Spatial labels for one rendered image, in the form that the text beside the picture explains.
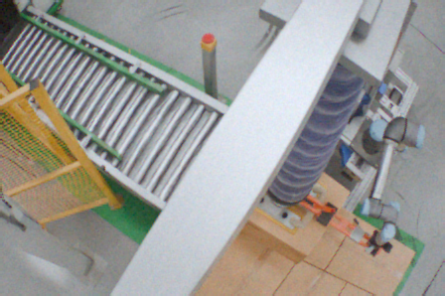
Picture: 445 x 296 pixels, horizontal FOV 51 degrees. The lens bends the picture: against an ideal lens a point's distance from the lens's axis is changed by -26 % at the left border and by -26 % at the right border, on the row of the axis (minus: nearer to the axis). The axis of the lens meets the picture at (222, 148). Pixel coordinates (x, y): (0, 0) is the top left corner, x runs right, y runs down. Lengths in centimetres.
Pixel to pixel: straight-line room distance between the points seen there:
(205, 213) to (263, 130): 14
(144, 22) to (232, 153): 370
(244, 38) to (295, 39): 345
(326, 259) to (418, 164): 132
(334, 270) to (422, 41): 239
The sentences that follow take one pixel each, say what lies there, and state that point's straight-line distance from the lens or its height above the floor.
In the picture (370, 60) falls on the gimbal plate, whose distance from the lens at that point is 115.
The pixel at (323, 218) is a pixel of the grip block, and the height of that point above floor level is 122.
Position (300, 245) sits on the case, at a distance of 284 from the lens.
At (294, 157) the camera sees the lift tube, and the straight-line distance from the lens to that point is 196.
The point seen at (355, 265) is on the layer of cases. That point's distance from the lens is 343.
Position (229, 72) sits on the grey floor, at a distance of 424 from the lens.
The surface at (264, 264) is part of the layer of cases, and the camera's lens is 334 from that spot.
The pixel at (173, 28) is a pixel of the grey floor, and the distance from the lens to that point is 444.
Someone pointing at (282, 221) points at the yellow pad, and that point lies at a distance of 282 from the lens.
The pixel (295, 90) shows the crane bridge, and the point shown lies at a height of 305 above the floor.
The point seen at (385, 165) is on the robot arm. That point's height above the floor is 159.
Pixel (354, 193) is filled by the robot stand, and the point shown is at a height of 21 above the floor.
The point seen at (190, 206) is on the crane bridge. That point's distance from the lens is 83.
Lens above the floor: 387
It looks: 73 degrees down
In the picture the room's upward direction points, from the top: 1 degrees counter-clockwise
